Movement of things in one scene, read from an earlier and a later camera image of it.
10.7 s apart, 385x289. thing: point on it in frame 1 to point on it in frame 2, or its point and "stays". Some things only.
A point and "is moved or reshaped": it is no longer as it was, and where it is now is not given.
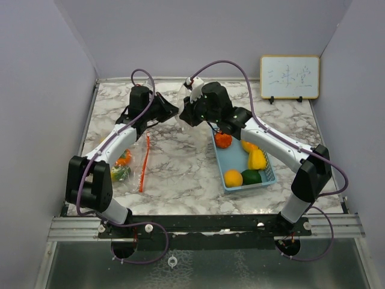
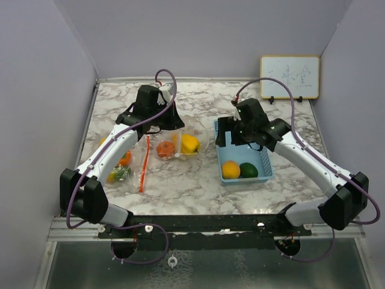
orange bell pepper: (248, 146) to (174, 139)
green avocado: (251, 176) to (247, 170)
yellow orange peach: (233, 178) to (230, 170)
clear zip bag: (183, 93) to (192, 139)
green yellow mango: (120, 173) stays
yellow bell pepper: (257, 159) to (189, 144)
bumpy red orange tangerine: (222, 141) is moved or reshaped
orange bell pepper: (124, 159) stays
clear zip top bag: (128, 173) stays
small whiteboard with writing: (289, 77) stays
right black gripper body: (197, 112) to (240, 133)
